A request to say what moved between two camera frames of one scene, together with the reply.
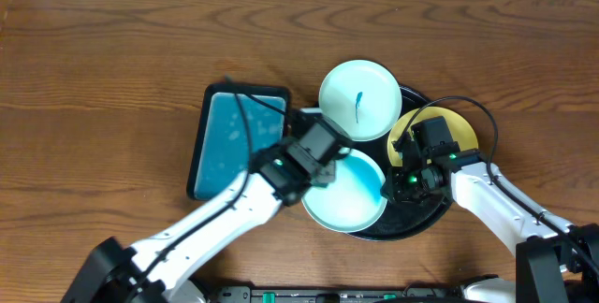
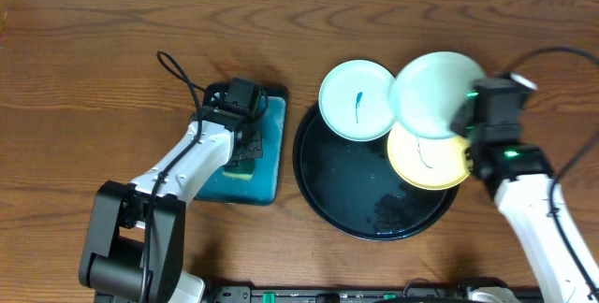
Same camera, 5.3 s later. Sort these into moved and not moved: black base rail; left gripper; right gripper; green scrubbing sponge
Moved: green scrubbing sponge; right gripper; left gripper
Not moved: black base rail
